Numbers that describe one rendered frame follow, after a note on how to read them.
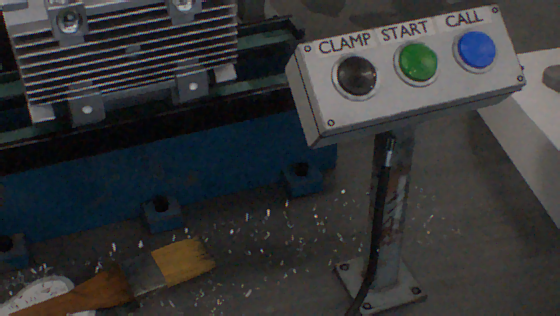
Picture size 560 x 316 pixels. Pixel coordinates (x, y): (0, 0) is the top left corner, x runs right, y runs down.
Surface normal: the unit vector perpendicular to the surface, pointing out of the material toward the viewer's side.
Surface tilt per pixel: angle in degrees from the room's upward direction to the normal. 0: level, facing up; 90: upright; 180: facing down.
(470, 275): 0
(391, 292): 0
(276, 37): 0
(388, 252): 90
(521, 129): 90
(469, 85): 38
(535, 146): 90
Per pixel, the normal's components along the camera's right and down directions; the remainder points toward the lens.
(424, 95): 0.21, -0.25
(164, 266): 0.00, -0.76
